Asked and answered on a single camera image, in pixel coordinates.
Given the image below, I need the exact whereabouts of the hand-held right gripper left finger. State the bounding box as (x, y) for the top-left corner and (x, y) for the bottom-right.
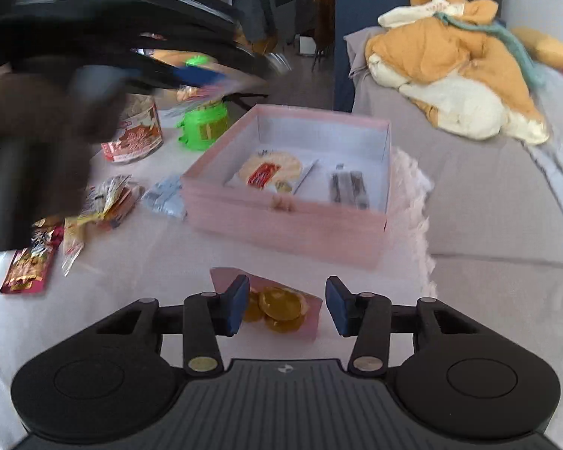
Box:
(94, 274), (250, 377)

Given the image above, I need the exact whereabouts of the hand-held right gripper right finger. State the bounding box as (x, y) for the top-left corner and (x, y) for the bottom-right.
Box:
(326, 276), (486, 377)

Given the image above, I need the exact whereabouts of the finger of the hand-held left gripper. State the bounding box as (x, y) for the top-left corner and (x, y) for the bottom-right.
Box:
(138, 28), (292, 78)
(122, 51), (233, 97)

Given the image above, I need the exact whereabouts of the gold coin chocolate packet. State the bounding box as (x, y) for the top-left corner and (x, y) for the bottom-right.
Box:
(209, 267), (324, 341)

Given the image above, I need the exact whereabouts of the pink cardboard box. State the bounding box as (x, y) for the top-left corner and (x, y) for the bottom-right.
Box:
(181, 104), (393, 271)

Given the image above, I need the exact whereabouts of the round cracker packet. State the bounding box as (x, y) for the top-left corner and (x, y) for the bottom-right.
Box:
(224, 149), (307, 194)

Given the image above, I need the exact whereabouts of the dark snack bar packet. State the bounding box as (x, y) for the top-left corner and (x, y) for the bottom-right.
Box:
(327, 163), (372, 211)

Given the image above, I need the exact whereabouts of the person's left hand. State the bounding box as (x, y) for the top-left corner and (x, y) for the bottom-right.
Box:
(0, 68), (125, 254)

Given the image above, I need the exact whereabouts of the green candy dispenser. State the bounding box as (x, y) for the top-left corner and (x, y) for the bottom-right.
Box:
(175, 55), (230, 152)

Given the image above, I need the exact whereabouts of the grey jacket on chair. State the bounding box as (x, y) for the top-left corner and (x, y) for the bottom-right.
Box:
(232, 0), (316, 44)

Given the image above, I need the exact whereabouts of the clear jar with red label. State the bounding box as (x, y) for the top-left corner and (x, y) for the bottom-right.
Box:
(100, 95), (163, 165)

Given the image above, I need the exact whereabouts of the brown chair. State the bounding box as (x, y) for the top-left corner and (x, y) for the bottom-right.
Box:
(312, 0), (337, 72)

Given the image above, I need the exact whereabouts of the white fluffy blanket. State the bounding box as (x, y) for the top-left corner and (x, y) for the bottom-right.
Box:
(0, 72), (435, 450)

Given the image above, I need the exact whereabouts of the dark blue cabinet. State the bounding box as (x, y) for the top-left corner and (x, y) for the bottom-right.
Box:
(334, 0), (416, 114)

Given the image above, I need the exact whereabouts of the pale blue snack packet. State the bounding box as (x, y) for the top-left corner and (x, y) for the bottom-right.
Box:
(141, 175), (187, 220)

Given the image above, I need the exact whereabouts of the yellow snack packet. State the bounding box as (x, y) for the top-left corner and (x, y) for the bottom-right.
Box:
(62, 175), (142, 276)

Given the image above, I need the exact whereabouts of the grey sofa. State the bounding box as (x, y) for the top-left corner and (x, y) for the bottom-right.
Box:
(345, 27), (563, 270)

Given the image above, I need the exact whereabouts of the orange plush toy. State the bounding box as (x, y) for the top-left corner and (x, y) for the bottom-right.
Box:
(365, 0), (551, 146)

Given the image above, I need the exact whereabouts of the red snack packet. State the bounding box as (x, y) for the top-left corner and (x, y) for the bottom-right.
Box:
(0, 225), (65, 295)

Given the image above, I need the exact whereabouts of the teal cloth strip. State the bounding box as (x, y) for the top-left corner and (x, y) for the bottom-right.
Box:
(432, 8), (547, 91)

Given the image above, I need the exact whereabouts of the yellow plush toy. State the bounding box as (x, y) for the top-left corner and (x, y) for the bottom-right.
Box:
(510, 27), (563, 77)

